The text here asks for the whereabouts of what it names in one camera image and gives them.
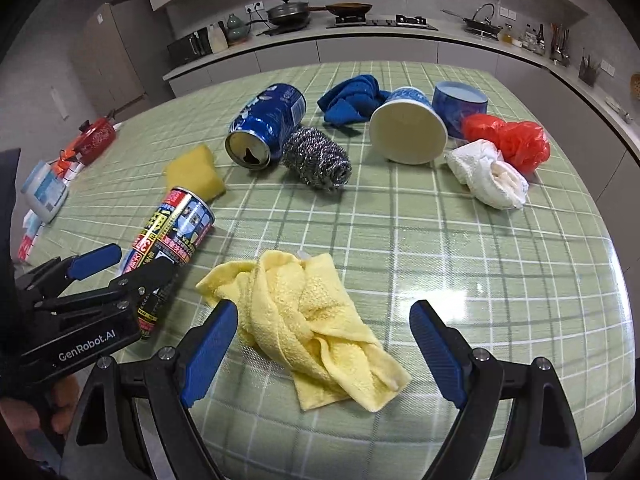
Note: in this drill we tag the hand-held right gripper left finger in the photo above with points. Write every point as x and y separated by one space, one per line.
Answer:
210 355

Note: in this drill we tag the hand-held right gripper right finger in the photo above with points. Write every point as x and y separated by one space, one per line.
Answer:
440 355

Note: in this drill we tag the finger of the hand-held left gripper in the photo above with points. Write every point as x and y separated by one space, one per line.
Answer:
145 280
95 262

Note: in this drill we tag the black yellow spray can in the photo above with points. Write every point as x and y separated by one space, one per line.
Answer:
175 230

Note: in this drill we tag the white paper towel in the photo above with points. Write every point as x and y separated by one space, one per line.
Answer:
490 175

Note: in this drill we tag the red plastic bag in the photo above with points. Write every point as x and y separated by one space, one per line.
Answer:
520 142

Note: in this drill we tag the person's left hand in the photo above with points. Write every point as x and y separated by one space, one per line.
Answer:
57 407

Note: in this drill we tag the red white packet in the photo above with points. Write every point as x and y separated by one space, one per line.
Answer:
30 240

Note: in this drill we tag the white plastic tub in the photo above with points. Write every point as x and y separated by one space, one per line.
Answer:
42 195

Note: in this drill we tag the yellow towel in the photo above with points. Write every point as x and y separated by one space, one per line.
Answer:
300 310

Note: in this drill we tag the yellow sponge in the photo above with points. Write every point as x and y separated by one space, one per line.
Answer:
195 170

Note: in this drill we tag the green checked tablecloth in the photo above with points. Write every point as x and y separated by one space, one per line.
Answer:
400 240

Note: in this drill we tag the red teapot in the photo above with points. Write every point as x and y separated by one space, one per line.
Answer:
95 137

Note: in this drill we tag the grey tall cabinet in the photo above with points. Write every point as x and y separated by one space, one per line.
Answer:
110 60

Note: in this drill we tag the blue drink can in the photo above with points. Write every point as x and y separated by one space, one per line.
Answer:
270 115

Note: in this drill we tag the steel wool scrubber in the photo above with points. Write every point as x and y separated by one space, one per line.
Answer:
315 157

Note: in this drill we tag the white blue paper cup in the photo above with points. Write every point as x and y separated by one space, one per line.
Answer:
407 132

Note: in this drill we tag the black microwave oven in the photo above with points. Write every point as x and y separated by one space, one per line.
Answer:
185 49

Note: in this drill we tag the blue round container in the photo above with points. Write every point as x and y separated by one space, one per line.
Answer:
457 110

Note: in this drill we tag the white plastic jug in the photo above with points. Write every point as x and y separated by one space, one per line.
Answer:
217 40

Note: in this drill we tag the teal ceramic vase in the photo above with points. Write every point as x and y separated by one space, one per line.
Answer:
235 30

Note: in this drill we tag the blue cloth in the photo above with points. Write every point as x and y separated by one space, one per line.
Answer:
350 97

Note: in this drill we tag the black induction cooker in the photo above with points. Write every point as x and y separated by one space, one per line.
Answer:
280 30

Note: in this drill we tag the lidded grey pan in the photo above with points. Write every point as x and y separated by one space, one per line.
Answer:
287 14

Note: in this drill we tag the dark chopstick holder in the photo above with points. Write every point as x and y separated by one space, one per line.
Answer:
589 72

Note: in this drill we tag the yellow oil bottle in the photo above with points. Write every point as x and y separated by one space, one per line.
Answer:
508 35

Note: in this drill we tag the bottles and utensil holders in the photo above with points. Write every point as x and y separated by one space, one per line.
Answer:
560 47

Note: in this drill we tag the dark sauce bottle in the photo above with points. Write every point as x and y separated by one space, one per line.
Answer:
540 39

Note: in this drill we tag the pan with glass lid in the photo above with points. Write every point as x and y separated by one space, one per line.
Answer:
480 25

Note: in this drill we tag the black gas stove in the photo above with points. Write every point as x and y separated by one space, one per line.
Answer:
380 23

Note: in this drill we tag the black wok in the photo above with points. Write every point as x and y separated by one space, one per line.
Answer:
350 8

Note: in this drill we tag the white wall socket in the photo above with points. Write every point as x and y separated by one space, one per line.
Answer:
255 7

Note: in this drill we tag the white wall switch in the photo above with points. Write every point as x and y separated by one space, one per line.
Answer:
607 67
508 13

